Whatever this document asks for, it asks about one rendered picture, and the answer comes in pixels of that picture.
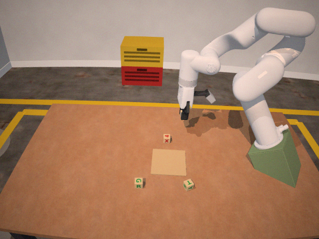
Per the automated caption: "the tan flat mat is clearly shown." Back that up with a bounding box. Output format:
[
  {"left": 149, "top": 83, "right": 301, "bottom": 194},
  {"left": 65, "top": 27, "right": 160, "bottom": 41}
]
[{"left": 151, "top": 149, "right": 186, "bottom": 176}]

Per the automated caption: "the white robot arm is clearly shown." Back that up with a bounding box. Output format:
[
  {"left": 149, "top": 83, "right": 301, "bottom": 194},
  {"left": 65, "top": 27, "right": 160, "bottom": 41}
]
[{"left": 178, "top": 7, "right": 316, "bottom": 149}]

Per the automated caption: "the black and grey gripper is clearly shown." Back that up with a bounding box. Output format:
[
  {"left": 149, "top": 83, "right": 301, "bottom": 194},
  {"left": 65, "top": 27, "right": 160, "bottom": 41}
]
[{"left": 177, "top": 83, "right": 196, "bottom": 120}]

